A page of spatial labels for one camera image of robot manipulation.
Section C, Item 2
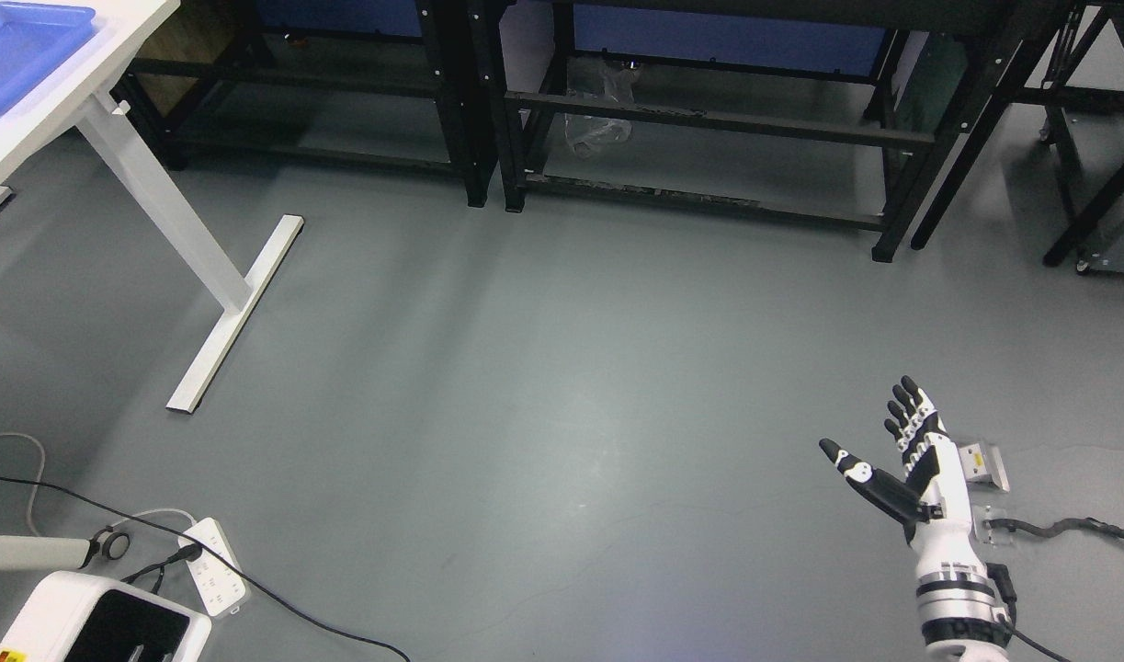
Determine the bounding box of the clear plastic bag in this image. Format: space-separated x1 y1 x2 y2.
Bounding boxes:
564 56 641 160

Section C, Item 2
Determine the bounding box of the black metal shelf rack right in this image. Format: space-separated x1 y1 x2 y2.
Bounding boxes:
466 1 1066 263

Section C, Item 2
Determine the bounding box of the blue plastic tray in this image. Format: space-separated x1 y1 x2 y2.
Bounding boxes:
0 1 96 116

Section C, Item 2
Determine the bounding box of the black metal shelf rack left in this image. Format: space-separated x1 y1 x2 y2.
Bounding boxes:
114 1 497 207

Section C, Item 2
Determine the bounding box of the grey cable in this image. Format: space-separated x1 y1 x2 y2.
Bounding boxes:
0 433 194 539

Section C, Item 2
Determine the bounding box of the black rack far right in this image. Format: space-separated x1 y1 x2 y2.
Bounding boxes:
910 1 1124 275

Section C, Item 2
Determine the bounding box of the white caster leg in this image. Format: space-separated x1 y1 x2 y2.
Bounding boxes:
0 525 132 573

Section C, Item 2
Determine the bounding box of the black braided cable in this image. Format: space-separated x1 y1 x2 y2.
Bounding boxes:
984 517 1124 553

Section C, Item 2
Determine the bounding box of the black metal shelf rack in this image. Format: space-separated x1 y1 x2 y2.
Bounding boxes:
114 1 497 207
466 1 1066 263

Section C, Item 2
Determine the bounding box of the white table with leg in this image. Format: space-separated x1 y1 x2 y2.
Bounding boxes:
0 1 303 414

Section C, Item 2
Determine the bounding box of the white silver robot forearm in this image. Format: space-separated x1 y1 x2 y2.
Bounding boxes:
914 535 1016 661

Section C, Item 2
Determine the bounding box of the white machine base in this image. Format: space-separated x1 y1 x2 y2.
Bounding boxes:
0 571 214 661

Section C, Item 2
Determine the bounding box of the black power cable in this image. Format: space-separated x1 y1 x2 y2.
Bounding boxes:
0 471 413 662

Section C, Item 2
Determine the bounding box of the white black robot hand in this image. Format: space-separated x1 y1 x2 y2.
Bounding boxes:
818 374 970 552

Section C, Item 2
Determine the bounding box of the small metal bracket box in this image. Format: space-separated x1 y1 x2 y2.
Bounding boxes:
957 441 1012 495

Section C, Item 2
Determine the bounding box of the white power strip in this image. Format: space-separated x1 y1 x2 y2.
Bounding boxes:
178 517 251 619

